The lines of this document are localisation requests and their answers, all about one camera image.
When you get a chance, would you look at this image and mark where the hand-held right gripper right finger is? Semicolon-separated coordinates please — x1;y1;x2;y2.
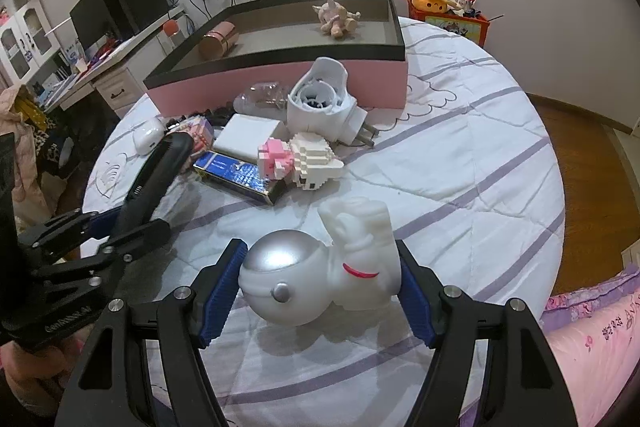
395;239;576;427

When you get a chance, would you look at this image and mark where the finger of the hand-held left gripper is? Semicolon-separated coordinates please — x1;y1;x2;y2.
17;208;123;253
30;218;173;288

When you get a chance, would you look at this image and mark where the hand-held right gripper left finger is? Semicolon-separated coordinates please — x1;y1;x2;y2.
52;237;249;427

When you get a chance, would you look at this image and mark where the black toothed hair clip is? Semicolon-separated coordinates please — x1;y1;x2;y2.
120;133;194;228

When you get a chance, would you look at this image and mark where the white earbuds case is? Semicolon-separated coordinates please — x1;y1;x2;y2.
131;117;167;156

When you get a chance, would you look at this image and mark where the white astronaut figure silver helmet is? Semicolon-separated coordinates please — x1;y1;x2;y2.
237;197;403;328

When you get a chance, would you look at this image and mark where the blue and gold box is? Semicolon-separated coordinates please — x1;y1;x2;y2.
192;151;288;206

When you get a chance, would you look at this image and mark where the small pink block-built toy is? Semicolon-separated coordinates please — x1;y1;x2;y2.
175;116;217;155

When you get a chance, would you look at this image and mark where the white power bank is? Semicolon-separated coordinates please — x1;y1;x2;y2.
212;114;288;158

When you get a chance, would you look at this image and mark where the white pink block-built toy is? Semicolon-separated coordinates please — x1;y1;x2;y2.
257;133;346;192

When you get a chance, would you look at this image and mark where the clear glass bottle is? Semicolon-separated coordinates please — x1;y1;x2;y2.
234;82;296;114

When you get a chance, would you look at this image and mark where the pink storage box black rim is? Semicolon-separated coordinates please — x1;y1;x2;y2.
143;0;408;118

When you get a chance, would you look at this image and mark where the white plug-in device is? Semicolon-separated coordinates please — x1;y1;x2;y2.
286;57;377;146

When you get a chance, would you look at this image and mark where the person's left hand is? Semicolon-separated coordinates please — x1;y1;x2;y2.
0;336;85;414

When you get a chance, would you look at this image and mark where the leopard print cloth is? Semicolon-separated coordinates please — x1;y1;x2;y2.
37;122;76;168

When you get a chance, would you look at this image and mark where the beige jacket pile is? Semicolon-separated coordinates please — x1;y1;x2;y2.
0;84;56;208

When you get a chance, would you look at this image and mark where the white desk with drawers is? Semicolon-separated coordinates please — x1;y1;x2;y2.
42;7;188;118

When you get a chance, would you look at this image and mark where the pink floral bedding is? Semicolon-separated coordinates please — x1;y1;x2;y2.
542;264;640;427

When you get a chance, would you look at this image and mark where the white glass-door cabinet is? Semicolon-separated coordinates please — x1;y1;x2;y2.
0;0;58;88

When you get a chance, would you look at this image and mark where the bottle with red round lid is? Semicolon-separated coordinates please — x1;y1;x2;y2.
162;19;183;52

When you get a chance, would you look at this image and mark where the black computer monitor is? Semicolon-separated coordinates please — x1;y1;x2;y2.
69;0;108;52

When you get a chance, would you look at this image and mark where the copper cylinder tin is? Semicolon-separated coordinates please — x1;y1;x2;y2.
198;21;238;60

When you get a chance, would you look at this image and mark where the orange printed toy crate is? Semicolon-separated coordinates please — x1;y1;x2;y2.
407;0;491;48

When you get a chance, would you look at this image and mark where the pink doll figurine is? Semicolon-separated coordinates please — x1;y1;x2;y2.
312;0;362;42

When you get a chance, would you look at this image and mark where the black power cable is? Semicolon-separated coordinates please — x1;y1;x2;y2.
187;0;212;28

